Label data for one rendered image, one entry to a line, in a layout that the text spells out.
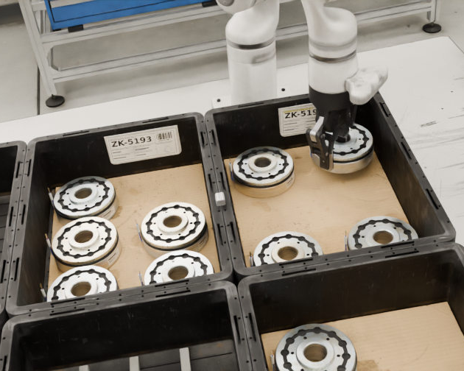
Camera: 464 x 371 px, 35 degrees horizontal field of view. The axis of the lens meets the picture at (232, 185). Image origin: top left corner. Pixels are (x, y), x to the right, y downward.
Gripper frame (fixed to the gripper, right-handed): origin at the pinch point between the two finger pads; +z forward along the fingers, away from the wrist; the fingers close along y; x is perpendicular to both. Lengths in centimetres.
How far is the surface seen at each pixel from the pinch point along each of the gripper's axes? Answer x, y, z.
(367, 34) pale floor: -81, -182, 89
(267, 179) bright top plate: -7.1, 9.4, 1.6
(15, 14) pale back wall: -246, -125, 87
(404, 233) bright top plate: 17.3, 10.4, 1.6
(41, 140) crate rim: -41.9, 24.6, -4.8
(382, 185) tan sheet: 8.5, -1.1, 4.6
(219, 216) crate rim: -4.1, 26.3, -5.3
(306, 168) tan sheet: -5.1, 0.5, 4.8
